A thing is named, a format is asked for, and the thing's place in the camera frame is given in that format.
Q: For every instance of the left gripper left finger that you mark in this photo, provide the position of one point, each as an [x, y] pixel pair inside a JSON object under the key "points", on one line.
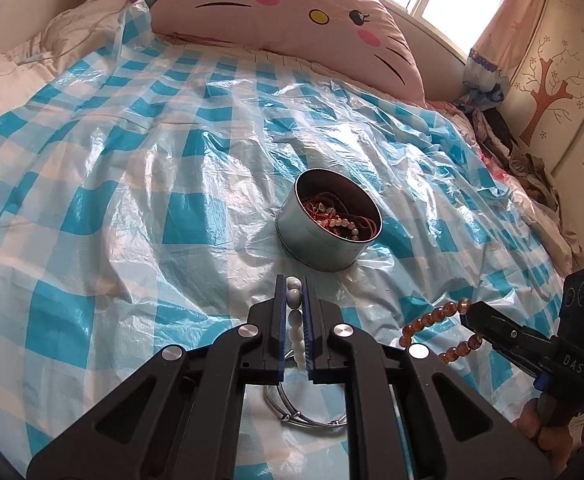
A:
{"points": [[178, 416]]}

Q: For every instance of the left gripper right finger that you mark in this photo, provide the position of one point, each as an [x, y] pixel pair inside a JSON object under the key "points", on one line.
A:
{"points": [[408, 415]]}

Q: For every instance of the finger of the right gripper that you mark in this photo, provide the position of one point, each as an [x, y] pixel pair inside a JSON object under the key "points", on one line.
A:
{"points": [[522, 346]]}

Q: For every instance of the red bead jewelry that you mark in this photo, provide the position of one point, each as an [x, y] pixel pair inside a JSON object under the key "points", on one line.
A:
{"points": [[331, 214]]}

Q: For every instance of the right hand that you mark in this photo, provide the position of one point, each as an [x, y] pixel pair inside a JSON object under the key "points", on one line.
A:
{"points": [[556, 443]]}

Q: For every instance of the pile of clothes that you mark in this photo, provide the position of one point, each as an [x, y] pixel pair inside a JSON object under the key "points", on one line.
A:
{"points": [[533, 191]]}

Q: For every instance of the blue checkered plastic sheet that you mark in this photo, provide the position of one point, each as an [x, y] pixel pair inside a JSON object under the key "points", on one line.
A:
{"points": [[138, 195]]}

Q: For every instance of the round metal tin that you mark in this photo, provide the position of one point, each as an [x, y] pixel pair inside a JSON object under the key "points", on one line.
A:
{"points": [[306, 241]]}

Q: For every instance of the right pink cartoon curtain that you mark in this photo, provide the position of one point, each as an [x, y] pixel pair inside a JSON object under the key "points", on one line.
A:
{"points": [[493, 60]]}

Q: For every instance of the white quilted blanket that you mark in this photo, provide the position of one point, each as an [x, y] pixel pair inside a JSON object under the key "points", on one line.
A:
{"points": [[70, 36]]}

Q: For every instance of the pink cat face pillow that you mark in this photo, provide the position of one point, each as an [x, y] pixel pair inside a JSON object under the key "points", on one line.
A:
{"points": [[356, 38]]}

